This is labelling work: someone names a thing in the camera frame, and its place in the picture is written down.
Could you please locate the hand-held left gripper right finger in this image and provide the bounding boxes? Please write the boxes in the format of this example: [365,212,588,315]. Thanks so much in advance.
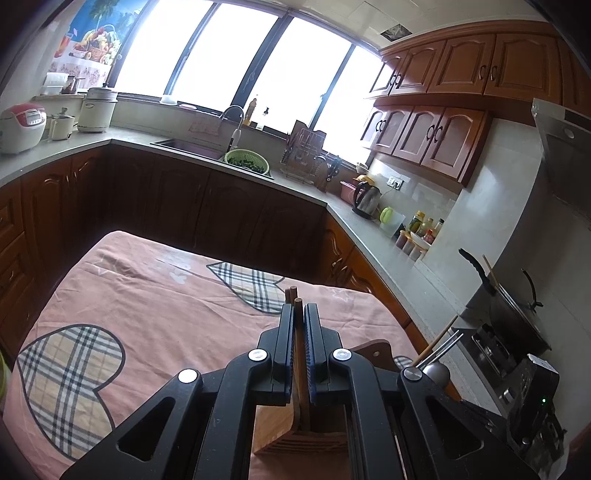
[302,302,541,480]

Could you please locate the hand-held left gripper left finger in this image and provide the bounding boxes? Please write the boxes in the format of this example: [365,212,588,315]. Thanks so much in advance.
[60,302,296,480]

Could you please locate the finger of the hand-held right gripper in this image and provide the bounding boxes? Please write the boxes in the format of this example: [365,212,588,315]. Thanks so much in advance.
[462,399,511,444]

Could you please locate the wooden utensil holder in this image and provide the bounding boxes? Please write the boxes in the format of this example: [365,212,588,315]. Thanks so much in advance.
[252,339,419,462]

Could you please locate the gas stove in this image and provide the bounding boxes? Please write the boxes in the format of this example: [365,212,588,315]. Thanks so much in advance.
[450,323,514,416]

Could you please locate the metal spoon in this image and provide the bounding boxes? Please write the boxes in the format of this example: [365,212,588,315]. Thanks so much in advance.
[422,362,451,388]

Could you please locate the metal chopstick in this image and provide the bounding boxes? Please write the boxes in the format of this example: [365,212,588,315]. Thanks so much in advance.
[422,335,464,370]
[418,330,462,367]

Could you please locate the grey kitchen countertop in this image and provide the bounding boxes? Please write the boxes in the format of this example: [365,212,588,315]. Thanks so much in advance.
[0,124,490,361]

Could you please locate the pink cloth with plaid hearts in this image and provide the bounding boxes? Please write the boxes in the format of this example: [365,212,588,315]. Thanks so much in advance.
[2,230,416,480]

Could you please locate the chopstick on wok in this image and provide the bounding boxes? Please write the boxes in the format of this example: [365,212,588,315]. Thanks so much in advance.
[482,255,499,291]

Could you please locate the white cup with green lid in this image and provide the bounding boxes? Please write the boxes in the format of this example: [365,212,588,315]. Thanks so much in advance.
[379,207,406,238]

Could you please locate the steel electric kettle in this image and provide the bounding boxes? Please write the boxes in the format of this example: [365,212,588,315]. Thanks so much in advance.
[352,181,382,219]

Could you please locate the wooden base cabinets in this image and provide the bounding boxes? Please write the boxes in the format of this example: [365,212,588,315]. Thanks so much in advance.
[0,143,462,402]

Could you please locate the knife and scissors holder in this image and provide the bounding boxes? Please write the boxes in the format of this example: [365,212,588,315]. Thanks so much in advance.
[316,154,342,192]

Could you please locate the metal dish rack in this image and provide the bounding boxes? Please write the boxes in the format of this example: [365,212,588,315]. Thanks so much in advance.
[281,129,326,178]

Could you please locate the green colander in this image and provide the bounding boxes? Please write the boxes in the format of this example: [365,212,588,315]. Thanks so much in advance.
[225,148,270,174]

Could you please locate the wooden cutting boards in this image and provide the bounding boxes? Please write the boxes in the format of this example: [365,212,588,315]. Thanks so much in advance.
[291,119,328,148]

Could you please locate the kitchen faucet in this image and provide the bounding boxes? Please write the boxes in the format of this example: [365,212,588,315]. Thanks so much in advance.
[221,105,245,153]

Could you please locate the steel kitchen sink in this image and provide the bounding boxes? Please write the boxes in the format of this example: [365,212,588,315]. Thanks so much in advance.
[151,137,227,161]

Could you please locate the steel range hood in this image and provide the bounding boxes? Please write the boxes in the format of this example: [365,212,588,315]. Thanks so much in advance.
[531,98,591,217]

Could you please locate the wooden upper cabinets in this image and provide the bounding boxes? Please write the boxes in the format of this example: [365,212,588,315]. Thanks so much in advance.
[360,21,591,188]

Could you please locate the kitchen window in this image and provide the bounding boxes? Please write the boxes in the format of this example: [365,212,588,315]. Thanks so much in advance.
[113,0,384,160]

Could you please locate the large white cooker pot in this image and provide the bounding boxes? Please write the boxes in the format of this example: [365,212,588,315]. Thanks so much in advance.
[78,83,118,134]

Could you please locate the small cream pot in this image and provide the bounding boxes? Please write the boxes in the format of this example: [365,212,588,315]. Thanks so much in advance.
[48,107,76,140]

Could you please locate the white and red rice cooker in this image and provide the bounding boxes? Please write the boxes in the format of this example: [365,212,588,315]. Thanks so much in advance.
[0,104,48,154]

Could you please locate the wok with black handle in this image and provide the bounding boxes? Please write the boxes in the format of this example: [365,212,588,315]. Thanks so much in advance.
[458,248,552,356]

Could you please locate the tropical fruit wall poster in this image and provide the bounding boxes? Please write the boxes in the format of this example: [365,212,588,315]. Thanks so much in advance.
[48,0,148,86]

